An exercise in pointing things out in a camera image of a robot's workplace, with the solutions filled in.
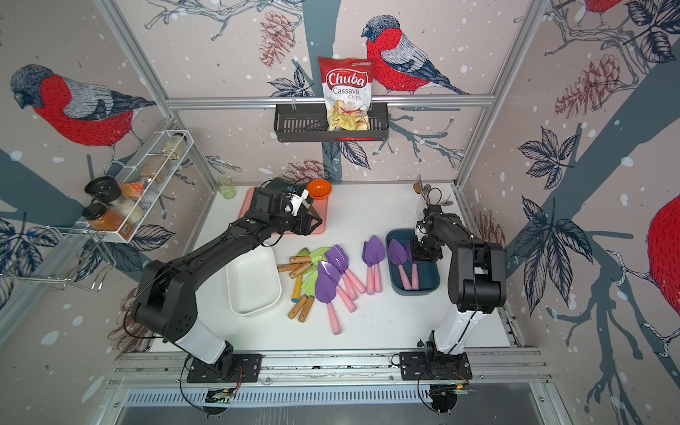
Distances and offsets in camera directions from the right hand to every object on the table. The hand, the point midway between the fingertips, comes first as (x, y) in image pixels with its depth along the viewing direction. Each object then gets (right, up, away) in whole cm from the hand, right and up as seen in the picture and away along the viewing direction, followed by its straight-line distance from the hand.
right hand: (418, 256), depth 94 cm
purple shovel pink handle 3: (-3, +1, -2) cm, 4 cm away
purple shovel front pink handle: (-33, -11, -6) cm, 36 cm away
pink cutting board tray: (-38, +19, +14) cm, 45 cm away
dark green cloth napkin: (-47, +19, -27) cm, 57 cm away
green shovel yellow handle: (-43, -10, -8) cm, 44 cm away
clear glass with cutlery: (+6, +22, +9) cm, 24 cm away
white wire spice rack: (-83, +25, -23) cm, 90 cm away
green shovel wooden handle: (-37, 0, +1) cm, 37 cm away
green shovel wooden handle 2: (-39, -9, -7) cm, 41 cm away
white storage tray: (-59, -8, -4) cm, 59 cm away
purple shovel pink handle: (-7, 0, +3) cm, 7 cm away
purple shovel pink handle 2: (-29, -1, +1) cm, 29 cm away
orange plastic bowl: (-38, +26, +19) cm, 50 cm away
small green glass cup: (-81, +27, +23) cm, 88 cm away
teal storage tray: (+3, -5, -3) cm, 6 cm away
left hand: (-36, +16, -8) cm, 40 cm away
